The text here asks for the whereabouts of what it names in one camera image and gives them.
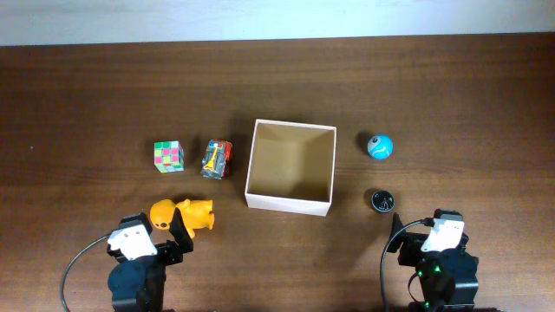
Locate orange plush toy figure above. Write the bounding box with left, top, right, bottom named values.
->
left=150, top=199, right=215, bottom=238

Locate blue ball with face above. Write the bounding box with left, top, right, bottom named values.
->
left=367, top=134, right=394, bottom=160

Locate red grey toy car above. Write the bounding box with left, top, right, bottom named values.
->
left=200, top=140, right=233, bottom=179

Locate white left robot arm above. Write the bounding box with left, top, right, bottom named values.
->
left=107, top=210, right=193, bottom=311

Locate black round spinner toy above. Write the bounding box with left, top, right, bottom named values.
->
left=370, top=190, right=395, bottom=213

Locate white open cardboard box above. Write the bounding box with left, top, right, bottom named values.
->
left=245, top=119, right=337, bottom=217

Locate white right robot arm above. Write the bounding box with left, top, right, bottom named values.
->
left=380, top=209, right=479, bottom=311

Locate pastel rubiks cube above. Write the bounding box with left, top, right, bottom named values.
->
left=153, top=140, right=185, bottom=173

